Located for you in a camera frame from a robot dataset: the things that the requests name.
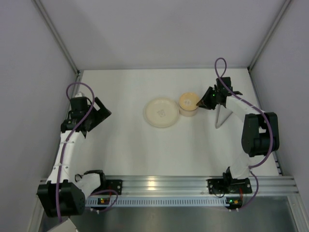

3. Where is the cream round plate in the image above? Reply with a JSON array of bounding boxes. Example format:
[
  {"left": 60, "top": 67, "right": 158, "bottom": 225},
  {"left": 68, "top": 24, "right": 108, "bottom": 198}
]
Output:
[{"left": 143, "top": 97, "right": 180, "bottom": 128}]

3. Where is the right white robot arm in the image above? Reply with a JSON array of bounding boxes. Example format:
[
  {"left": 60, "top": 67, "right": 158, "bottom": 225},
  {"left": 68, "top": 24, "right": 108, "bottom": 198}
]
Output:
[{"left": 197, "top": 77, "right": 280, "bottom": 197}]

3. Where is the aluminium frame post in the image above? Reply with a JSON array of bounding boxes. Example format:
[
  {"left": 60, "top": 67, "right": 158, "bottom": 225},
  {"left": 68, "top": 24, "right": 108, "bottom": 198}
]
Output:
[
  {"left": 31, "top": 0, "right": 80, "bottom": 75},
  {"left": 247, "top": 0, "right": 294, "bottom": 74}
]

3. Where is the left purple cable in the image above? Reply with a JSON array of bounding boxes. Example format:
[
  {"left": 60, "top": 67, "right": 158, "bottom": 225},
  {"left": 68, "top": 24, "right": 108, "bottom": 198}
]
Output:
[{"left": 56, "top": 82, "right": 119, "bottom": 223}]

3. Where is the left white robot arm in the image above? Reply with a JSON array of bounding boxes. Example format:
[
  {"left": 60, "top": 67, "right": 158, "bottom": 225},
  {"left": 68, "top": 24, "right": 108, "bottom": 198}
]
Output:
[{"left": 37, "top": 94, "right": 111, "bottom": 218}]

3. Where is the beige round lid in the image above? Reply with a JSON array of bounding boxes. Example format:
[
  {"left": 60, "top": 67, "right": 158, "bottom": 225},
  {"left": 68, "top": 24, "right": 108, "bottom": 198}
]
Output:
[{"left": 179, "top": 92, "right": 200, "bottom": 111}]

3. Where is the slotted grey cable duct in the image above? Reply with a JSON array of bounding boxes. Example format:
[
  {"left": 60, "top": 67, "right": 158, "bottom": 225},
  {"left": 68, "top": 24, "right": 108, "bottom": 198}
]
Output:
[{"left": 85, "top": 196, "right": 240, "bottom": 208}]

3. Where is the purple cable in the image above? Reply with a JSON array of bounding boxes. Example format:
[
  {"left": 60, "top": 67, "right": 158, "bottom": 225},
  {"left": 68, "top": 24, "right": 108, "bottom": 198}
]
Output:
[
  {"left": 56, "top": 82, "right": 119, "bottom": 223},
  {"left": 214, "top": 57, "right": 275, "bottom": 211}
]

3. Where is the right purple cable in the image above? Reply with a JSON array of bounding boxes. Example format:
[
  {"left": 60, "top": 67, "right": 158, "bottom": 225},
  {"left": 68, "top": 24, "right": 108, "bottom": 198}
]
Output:
[{"left": 214, "top": 57, "right": 275, "bottom": 211}]

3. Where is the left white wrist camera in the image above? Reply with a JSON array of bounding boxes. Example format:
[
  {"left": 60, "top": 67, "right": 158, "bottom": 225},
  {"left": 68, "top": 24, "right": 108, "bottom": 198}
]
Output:
[{"left": 74, "top": 92, "right": 85, "bottom": 98}]

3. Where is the round lunch box container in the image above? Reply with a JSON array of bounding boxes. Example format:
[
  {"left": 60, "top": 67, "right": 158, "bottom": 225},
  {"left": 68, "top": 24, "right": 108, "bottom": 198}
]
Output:
[{"left": 179, "top": 107, "right": 198, "bottom": 117}]

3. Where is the left aluminium frame post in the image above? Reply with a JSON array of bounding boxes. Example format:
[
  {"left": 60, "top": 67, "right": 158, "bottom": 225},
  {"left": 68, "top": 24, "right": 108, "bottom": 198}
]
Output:
[{"left": 31, "top": 0, "right": 80, "bottom": 75}]

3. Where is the aluminium mounting rail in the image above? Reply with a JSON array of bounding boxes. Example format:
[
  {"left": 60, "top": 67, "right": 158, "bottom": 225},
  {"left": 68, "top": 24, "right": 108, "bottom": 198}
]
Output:
[{"left": 107, "top": 175, "right": 299, "bottom": 197}]

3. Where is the right aluminium frame post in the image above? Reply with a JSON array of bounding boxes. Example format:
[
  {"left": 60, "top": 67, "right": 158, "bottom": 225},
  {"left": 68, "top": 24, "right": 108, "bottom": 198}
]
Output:
[{"left": 247, "top": 0, "right": 294, "bottom": 74}]

